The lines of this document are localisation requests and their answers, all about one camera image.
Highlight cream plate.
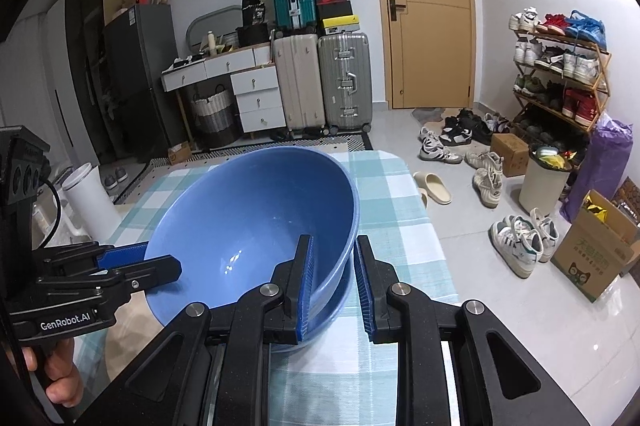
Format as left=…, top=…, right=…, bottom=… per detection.
left=104, top=291, right=163, bottom=380

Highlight small brown cardboard box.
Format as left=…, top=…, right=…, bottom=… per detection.
left=490, top=133, right=529, bottom=178

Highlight blue bowl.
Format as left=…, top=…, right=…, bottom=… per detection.
left=145, top=146, right=360, bottom=350

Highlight black refrigerator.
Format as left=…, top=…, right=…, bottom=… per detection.
left=105, top=4, right=186, bottom=160

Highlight white electric kettle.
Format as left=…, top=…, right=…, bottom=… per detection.
left=62, top=163, right=122, bottom=243

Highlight checkered teal tablecloth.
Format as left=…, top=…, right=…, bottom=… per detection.
left=74, top=151, right=458, bottom=425

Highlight silver suitcase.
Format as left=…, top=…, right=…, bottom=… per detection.
left=318, top=32, right=373, bottom=134

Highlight woven laundry basket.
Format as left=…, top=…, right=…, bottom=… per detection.
left=191, top=83, right=241, bottom=149

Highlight green printed cardboard box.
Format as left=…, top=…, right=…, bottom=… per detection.
left=551, top=190, right=639, bottom=302

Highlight purple rolled mat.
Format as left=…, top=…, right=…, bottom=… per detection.
left=561, top=113, right=634, bottom=222

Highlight stacked shoe boxes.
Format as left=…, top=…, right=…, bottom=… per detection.
left=313, top=0, right=362, bottom=36

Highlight person's left hand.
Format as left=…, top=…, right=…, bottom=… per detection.
left=44, top=338, right=84, bottom=408

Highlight beige suitcase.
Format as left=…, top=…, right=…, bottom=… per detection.
left=272, top=34, right=326, bottom=132

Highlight white drawer desk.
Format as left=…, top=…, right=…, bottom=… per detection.
left=162, top=43, right=286, bottom=133

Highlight white trash bin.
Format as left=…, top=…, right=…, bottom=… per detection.
left=518, top=152, right=572, bottom=216

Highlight bamboo shoe rack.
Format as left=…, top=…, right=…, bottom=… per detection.
left=513, top=30, right=612, bottom=134

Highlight wooden door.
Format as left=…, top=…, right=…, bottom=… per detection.
left=380, top=0, right=476, bottom=109

